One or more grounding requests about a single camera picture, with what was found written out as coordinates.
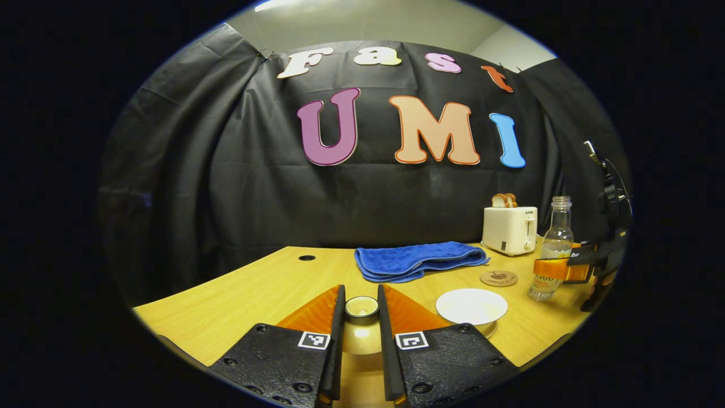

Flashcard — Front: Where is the cream teacup lid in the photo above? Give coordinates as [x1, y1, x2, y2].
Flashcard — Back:
[340, 295, 386, 356]

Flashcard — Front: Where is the clear water bottle yellow label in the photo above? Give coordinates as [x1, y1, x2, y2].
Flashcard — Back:
[528, 196, 574, 302]

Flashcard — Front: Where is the white toaster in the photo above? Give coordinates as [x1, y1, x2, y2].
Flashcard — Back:
[481, 206, 539, 257]

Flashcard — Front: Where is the round brown coaster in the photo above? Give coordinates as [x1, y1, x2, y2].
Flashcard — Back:
[480, 270, 519, 288]

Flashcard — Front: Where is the cream teacup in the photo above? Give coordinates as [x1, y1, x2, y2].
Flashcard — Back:
[435, 288, 509, 338]

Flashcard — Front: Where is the black backdrop cloth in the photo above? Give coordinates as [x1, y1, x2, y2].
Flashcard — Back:
[96, 23, 632, 309]

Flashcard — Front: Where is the folded blue towel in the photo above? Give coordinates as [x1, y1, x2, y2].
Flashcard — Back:
[355, 241, 491, 284]

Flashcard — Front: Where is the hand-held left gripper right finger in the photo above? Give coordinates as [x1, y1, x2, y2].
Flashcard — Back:
[377, 284, 519, 408]

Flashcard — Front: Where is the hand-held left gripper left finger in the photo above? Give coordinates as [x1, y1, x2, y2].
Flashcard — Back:
[207, 284, 347, 408]

